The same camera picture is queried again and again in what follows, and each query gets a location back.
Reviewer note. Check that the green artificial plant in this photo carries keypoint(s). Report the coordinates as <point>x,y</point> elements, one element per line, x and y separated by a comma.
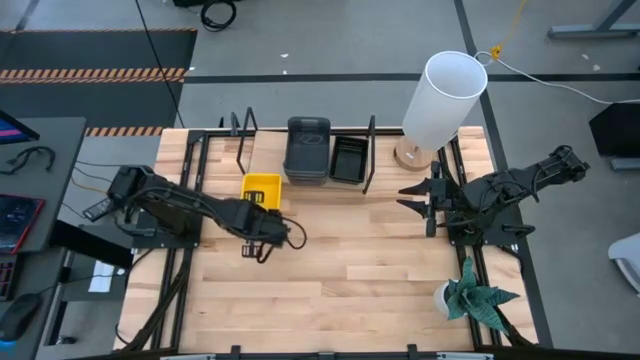
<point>475,297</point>

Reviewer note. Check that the black computer mouse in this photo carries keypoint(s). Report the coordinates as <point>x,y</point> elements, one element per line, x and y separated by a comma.
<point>20,315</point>

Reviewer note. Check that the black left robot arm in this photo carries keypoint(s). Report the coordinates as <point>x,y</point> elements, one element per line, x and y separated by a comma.
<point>175,202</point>

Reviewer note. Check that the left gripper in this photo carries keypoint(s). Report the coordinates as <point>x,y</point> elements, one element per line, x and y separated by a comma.
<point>267,230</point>

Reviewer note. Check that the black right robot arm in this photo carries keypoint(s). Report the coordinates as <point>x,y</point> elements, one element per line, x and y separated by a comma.
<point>500,187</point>

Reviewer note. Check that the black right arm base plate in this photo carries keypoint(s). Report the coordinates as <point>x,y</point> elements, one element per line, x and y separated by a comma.
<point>500,235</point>

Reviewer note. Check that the black keyboard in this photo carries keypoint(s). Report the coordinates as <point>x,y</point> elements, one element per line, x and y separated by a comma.
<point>6,277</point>

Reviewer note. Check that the translucent gray plastic basket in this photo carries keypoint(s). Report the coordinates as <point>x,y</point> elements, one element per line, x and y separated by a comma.
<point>306,177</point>
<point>307,145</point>

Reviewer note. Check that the gray side desk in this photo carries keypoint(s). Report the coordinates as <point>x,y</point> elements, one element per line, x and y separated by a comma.
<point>55,150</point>

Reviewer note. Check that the black metal shelf bracket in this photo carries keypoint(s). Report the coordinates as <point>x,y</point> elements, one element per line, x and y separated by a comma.
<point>240,150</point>
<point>371,150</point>

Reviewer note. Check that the red-edged tablet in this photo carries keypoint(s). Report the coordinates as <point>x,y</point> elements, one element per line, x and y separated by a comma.
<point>17,220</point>

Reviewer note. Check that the yellow slotted plastic basket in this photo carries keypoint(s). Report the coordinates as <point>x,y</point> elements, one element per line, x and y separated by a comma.
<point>272,185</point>

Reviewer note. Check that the white chair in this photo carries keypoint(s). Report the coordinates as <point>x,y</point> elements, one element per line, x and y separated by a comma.
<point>627,260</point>

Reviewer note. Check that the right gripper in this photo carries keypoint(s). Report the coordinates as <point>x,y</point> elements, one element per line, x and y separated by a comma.
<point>447,197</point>

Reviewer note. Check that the computer monitor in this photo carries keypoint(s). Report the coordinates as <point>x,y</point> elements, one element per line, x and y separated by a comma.
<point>15,131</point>

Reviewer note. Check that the black aluminium table frame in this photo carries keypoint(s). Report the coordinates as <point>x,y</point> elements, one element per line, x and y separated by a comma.
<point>172,290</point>

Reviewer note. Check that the black box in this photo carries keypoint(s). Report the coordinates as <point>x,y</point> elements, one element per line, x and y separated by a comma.
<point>617,130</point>

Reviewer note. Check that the white plant pot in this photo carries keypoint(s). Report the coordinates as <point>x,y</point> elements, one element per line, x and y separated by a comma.
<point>440,300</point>

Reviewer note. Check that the black slotted plastic basket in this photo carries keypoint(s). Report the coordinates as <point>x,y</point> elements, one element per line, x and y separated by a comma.
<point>348,159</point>

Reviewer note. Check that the black hazard-striped floor mat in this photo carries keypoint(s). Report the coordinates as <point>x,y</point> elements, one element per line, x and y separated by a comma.
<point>90,55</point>

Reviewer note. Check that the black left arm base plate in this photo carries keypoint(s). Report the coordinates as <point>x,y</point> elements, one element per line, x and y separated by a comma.
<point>165,242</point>

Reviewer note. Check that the white cylindrical lamp shade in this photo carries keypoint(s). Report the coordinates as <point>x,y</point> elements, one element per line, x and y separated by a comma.
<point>440,100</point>

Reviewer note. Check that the gray metal table leg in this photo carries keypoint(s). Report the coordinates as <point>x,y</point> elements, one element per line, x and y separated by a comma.
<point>595,31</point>

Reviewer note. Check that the white paper sheet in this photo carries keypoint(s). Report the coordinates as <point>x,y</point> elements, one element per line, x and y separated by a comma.
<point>101,276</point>

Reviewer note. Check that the round wooden lamp base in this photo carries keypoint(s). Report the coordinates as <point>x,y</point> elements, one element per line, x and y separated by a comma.
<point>410,159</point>

